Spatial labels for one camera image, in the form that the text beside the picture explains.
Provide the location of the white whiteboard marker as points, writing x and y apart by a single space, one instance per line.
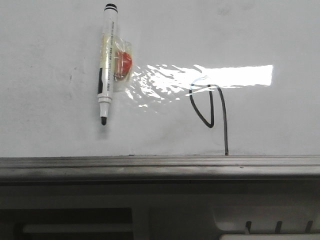
106 74

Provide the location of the red magnet taped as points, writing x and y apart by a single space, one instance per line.
123 60

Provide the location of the white whiteboard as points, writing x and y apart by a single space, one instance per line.
196 63

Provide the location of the grey metal whiteboard tray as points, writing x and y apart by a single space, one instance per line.
129 168

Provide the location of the grey plastic unit below board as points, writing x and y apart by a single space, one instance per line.
245 210

